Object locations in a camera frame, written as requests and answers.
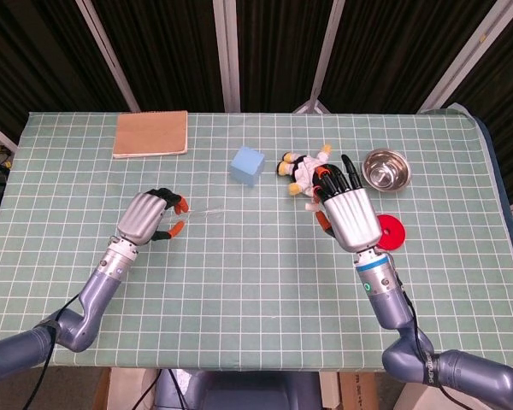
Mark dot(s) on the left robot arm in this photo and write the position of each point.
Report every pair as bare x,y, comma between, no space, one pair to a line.
98,299

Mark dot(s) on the black white plush doll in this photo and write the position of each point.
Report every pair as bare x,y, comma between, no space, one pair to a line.
301,171

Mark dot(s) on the green checkered tablecloth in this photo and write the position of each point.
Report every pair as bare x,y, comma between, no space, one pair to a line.
239,277

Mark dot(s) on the light blue foam cube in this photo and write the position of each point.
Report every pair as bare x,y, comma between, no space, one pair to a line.
245,164

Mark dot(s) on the small white plastic piece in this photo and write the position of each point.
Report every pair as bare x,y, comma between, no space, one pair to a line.
311,206

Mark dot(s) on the red disc with hole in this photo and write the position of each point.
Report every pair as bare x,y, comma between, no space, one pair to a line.
393,232

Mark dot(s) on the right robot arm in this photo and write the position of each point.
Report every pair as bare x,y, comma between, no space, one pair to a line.
389,307

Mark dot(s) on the stainless steel bowl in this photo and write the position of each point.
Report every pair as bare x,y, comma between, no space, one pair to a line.
386,171

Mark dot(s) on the white metal frame post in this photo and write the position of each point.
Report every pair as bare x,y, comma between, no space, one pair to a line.
109,55
227,55
466,60
322,64

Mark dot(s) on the dark blue table pad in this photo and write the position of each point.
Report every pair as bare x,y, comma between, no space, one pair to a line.
499,171

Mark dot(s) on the black curtain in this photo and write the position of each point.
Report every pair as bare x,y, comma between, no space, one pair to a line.
171,51

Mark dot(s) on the white metal frame rail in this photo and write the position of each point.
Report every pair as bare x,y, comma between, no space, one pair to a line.
0,136

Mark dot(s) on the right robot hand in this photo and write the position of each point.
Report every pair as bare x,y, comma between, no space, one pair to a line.
352,218

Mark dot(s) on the white box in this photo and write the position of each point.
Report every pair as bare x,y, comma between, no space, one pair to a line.
128,390

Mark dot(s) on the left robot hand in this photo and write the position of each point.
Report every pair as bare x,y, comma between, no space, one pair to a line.
141,218

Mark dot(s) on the clear plastic tube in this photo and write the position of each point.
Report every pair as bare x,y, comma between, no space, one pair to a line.
205,213

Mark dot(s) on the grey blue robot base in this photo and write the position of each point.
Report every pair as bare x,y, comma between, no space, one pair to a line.
239,390

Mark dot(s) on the brown cardboard box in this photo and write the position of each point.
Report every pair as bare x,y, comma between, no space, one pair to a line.
359,390

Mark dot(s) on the brown cover notebook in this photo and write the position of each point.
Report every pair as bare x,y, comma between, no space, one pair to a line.
151,133

